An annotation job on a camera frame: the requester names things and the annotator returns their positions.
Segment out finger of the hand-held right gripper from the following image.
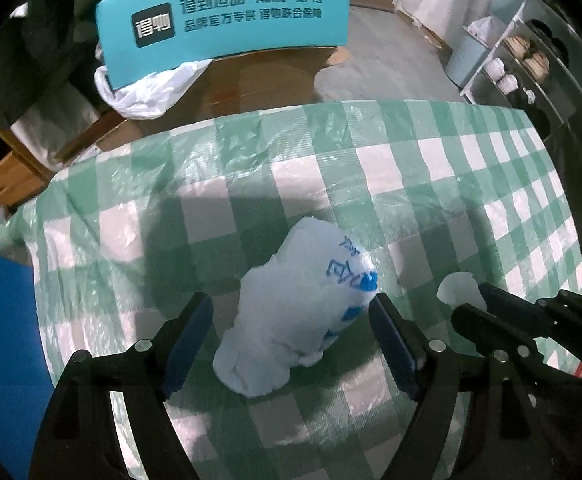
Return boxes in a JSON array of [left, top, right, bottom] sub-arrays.
[[478, 282, 582, 331], [451, 303, 582, 376]]

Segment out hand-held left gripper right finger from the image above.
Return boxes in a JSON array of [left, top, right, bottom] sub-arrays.
[[368, 292, 566, 480]]

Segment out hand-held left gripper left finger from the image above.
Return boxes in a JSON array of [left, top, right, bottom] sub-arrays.
[[42, 292, 215, 480]]

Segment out white bag with blue print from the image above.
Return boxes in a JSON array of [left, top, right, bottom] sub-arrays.
[[213, 216, 379, 400]]

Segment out green white checked tablecloth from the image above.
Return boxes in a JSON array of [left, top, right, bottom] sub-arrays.
[[0, 99, 582, 480]]

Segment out row of shoes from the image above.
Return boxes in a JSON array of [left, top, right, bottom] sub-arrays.
[[486, 20, 566, 121]]

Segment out light blue bin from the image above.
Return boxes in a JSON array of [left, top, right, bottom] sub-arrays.
[[445, 35, 494, 90]]

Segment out white cloth bundle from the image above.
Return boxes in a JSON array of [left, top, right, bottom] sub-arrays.
[[11, 85, 102, 171]]

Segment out white shoe rack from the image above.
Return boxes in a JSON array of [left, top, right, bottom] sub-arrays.
[[461, 0, 582, 136]]

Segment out small white plastic bag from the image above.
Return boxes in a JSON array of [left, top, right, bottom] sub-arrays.
[[466, 16, 506, 43]]

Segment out cardboard box with teal flap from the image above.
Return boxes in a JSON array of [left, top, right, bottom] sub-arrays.
[[61, 0, 352, 161]]

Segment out wooden furniture frame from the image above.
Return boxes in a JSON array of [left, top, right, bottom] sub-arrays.
[[0, 75, 56, 207]]

